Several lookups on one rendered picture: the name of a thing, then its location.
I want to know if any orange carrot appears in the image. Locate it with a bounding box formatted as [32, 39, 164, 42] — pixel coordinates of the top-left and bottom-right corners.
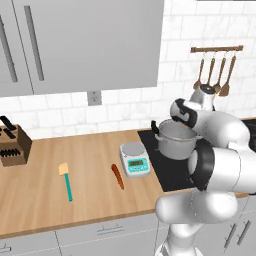
[110, 163, 126, 191]

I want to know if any grey steel pot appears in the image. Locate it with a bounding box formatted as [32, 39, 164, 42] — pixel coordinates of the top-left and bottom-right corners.
[150, 118, 203, 161]

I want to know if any hanging wooden spatula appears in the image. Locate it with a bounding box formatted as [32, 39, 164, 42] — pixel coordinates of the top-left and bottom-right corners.
[218, 54, 237, 98]

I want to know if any white teal kitchen scale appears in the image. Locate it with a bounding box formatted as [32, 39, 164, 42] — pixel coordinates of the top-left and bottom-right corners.
[119, 141, 152, 179]

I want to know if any black hob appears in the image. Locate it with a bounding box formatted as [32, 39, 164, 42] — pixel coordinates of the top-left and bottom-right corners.
[137, 117, 256, 193]

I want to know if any wide grey cupboard door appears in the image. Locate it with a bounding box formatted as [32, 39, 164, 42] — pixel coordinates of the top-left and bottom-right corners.
[11, 0, 166, 96]

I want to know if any wide grey drawer front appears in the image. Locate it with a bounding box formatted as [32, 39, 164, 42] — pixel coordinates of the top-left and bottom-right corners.
[54, 212, 160, 248]

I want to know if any brown wooden knife block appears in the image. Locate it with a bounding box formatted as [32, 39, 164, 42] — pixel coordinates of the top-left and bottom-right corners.
[0, 123, 33, 168]

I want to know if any narrow grey cupboard door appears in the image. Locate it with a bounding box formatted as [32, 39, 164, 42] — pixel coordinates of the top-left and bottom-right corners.
[0, 0, 35, 99]

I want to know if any narrow grey drawer front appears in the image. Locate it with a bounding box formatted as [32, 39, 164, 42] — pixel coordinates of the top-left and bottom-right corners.
[0, 230, 62, 256]

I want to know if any grey lower cupboard door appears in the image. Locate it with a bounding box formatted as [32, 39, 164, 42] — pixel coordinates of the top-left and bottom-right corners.
[194, 195, 256, 256]

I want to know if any grey wall outlet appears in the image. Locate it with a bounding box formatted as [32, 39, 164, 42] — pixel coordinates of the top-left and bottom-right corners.
[87, 90, 103, 107]

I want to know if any teal handled tan spatula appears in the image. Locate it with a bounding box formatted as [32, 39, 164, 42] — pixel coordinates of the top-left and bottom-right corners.
[58, 162, 74, 203]

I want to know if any wooden utensil rail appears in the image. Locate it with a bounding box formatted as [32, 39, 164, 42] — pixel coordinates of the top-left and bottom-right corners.
[190, 45, 245, 54]

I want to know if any grey cupboard door handle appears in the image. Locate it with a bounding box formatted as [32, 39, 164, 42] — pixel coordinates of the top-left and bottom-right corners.
[0, 14, 19, 83]
[23, 5, 46, 82]

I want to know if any grey lower cupboard handle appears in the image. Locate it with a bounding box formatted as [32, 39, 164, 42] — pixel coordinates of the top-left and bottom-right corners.
[236, 220, 252, 247]
[223, 222, 238, 250]

